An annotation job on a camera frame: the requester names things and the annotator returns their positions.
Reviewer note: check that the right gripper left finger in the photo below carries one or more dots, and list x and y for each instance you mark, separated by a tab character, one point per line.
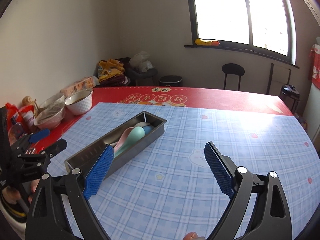
47	218

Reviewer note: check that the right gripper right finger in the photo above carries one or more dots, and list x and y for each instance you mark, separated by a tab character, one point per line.
270	218

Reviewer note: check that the pink spoon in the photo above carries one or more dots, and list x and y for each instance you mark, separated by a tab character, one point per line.
122	139

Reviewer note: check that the green spoon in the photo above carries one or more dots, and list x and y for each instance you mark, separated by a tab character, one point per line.
135	135

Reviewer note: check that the beige spoon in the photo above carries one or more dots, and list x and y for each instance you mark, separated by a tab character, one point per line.
142	124

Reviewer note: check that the blue spoon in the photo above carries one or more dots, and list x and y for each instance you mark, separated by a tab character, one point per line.
148	129

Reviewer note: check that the white sleeve forearm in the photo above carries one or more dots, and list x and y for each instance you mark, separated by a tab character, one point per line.
17	227

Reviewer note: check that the person's left hand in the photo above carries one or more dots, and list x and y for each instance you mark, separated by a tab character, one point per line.
11	195

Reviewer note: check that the person's right hand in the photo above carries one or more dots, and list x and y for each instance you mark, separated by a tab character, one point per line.
193	236

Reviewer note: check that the small clear bottle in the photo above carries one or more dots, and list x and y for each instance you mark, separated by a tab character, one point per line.
16	131

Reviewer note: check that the red snack packet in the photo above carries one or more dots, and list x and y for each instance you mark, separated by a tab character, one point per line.
13	111

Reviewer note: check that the plastic-covered bowl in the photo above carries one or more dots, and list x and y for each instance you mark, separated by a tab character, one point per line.
52	112

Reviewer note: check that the steel utensil tray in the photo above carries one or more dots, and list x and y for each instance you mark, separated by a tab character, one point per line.
86	157

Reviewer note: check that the white textured bowl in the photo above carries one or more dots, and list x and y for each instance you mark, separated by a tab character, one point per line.
80	102

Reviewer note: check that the blue plaid table mat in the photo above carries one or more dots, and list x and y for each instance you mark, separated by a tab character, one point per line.
168	190

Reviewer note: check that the tissue pack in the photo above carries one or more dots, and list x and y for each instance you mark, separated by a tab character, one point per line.
85	83

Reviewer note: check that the white refrigerator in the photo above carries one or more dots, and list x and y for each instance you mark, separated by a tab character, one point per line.
312	115

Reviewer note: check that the black rice cooker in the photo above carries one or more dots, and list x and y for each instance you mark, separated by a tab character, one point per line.
290	96

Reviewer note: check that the yellow clothes pile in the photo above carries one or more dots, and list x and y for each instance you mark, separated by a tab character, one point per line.
111	73

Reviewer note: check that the red cloth on fridge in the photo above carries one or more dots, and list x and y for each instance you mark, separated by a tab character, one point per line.
314	70

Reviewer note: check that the white plastic bag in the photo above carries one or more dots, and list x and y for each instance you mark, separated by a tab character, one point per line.
140	62

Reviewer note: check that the yellow cloth on sill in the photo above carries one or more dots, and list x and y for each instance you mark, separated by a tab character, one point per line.
204	42

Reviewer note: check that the window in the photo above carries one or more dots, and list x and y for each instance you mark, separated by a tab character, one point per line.
260	27

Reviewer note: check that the black folding frame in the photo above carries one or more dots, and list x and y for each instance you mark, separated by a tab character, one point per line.
278	76

